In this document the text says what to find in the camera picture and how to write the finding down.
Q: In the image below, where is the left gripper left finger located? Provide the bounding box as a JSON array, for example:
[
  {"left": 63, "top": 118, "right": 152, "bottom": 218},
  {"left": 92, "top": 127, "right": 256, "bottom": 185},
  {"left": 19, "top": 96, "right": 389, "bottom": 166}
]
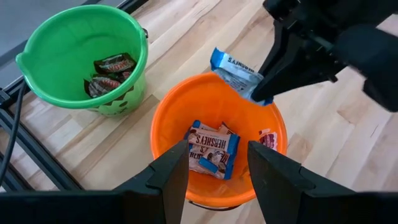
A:
[{"left": 0, "top": 140, "right": 190, "bottom": 224}]

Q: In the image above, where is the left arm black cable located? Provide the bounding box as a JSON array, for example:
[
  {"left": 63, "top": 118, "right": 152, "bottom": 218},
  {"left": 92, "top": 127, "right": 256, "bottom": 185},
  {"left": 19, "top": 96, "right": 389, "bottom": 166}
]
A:
[{"left": 0, "top": 80, "right": 28, "bottom": 187}]

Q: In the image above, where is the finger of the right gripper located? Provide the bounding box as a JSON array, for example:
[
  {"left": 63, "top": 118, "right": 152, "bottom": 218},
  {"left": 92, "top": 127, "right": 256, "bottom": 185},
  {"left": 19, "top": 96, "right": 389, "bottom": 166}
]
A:
[
  {"left": 259, "top": 32, "right": 348, "bottom": 102},
  {"left": 251, "top": 19, "right": 293, "bottom": 103}
]

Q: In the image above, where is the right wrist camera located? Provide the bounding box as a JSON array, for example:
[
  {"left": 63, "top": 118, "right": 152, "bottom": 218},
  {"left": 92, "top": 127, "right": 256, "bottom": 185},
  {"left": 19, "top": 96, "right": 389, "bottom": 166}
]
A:
[{"left": 331, "top": 24, "right": 398, "bottom": 113}]

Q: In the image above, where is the orange jack-o-lantern bucket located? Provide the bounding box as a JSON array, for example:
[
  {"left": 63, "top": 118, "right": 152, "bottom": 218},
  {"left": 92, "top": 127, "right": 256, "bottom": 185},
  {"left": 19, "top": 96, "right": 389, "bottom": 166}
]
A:
[{"left": 150, "top": 72, "right": 289, "bottom": 212}]

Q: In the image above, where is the brown candy bar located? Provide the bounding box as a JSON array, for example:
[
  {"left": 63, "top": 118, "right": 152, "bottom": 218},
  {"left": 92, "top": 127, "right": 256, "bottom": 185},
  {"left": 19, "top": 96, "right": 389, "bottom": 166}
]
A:
[
  {"left": 93, "top": 52, "right": 137, "bottom": 75},
  {"left": 118, "top": 70, "right": 133, "bottom": 82},
  {"left": 83, "top": 74, "right": 123, "bottom": 99}
]

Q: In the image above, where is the black aluminium table frame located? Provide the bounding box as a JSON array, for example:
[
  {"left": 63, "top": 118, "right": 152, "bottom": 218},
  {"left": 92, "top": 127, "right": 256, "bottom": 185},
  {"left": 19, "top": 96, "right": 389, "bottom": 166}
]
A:
[{"left": 0, "top": 0, "right": 150, "bottom": 192}]

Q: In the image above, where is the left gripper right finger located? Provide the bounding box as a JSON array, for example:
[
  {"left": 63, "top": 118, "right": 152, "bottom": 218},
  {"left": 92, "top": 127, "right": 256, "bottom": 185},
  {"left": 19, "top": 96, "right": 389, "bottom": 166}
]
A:
[{"left": 248, "top": 141, "right": 398, "bottom": 224}]

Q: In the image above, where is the green plastic bucket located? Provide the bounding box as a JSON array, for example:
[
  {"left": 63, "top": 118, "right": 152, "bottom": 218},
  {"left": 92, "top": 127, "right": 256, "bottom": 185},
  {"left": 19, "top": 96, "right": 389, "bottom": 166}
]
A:
[{"left": 15, "top": 4, "right": 149, "bottom": 118}]

